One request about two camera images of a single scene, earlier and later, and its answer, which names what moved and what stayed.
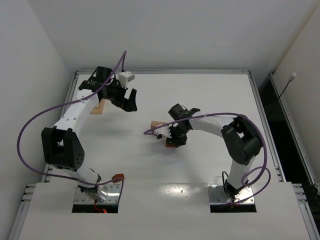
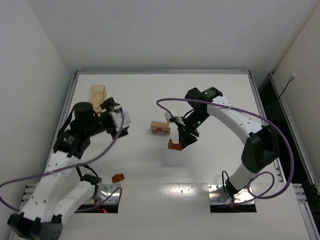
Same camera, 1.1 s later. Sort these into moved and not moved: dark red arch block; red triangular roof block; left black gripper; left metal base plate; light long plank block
Moved: left black gripper; dark red arch block
Not moved: red triangular roof block; light long plank block; left metal base plate
